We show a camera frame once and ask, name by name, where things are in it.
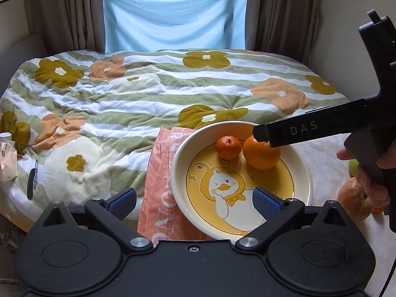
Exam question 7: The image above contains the green apple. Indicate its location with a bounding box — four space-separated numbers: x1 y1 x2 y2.
348 159 359 178

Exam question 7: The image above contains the orange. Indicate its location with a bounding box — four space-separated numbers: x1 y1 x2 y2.
243 135 281 170

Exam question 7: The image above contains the wrinkled russet apple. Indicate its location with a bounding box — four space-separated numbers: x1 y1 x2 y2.
337 177 373 222

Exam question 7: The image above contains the small mandarin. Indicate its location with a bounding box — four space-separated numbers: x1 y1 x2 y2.
216 135 242 160

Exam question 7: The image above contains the small orange tomato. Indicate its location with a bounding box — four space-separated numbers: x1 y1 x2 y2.
372 207 383 215

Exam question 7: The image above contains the person right hand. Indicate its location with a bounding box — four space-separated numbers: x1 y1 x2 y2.
338 141 395 208

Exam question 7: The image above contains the pink printed cloth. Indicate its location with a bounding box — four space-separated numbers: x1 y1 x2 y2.
138 127 211 245

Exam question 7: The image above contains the white tray cloth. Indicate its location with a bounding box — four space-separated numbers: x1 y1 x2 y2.
294 134 396 296

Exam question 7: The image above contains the cream duck-print bowl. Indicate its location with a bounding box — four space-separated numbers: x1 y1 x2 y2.
171 121 313 242

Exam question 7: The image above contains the black key fob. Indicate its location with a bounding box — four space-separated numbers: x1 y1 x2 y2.
27 161 38 200

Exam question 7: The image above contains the floral striped quilt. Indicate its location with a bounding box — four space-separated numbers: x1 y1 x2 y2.
1 50 346 231

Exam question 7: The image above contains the small white pink carton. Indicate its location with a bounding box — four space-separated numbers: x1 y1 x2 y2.
0 132 18 184

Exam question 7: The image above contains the right brown curtain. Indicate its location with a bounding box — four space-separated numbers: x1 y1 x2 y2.
245 0 320 65

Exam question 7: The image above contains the brown curtain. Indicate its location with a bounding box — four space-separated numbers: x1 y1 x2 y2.
24 0 105 54
245 0 320 65

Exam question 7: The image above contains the left brown curtain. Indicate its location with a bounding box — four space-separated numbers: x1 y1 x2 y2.
24 0 105 54

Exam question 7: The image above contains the light blue window sheet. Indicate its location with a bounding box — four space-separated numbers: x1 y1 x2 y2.
103 0 247 52

